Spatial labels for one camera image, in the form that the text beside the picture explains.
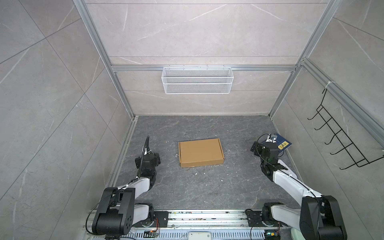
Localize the brown cardboard box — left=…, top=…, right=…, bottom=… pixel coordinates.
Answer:
left=179, top=138, right=225, bottom=168

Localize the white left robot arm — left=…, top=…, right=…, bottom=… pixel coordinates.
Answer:
left=87, top=152, right=161, bottom=240

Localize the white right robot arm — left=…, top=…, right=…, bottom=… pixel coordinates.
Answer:
left=251, top=142, right=348, bottom=240

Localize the green box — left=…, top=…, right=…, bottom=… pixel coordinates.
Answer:
left=291, top=228, right=305, bottom=240

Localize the blue book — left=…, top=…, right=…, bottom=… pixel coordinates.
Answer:
left=273, top=133, right=292, bottom=153

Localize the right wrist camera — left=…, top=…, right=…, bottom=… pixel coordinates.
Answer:
left=265, top=134, right=278, bottom=144

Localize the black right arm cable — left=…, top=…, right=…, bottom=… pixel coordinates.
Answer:
left=254, top=132, right=289, bottom=169

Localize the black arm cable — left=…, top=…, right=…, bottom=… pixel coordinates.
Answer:
left=254, top=132, right=289, bottom=169
left=136, top=135, right=151, bottom=179

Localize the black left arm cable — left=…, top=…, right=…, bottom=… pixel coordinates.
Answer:
left=136, top=135, right=151, bottom=179

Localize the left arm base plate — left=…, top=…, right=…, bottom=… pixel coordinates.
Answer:
left=142, top=211, right=170, bottom=228

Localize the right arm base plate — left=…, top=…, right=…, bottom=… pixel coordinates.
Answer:
left=245, top=208, right=288, bottom=227

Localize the black wire hook rack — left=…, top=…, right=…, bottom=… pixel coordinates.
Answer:
left=307, top=89, right=384, bottom=170

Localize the white wire mesh basket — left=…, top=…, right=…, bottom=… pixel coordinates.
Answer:
left=161, top=67, right=234, bottom=95

